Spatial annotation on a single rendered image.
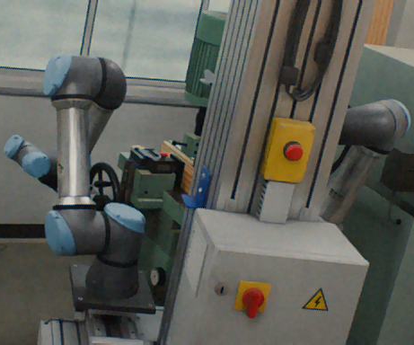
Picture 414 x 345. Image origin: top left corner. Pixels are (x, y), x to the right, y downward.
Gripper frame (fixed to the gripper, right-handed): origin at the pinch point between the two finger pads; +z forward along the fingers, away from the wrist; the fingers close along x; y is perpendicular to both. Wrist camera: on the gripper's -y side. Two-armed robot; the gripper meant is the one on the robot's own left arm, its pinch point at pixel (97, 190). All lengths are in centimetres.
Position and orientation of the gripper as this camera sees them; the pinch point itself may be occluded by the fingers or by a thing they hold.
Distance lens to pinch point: 282.4
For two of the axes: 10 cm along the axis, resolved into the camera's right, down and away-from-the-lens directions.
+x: 4.3, 2.5, -8.7
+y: -5.6, 8.3, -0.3
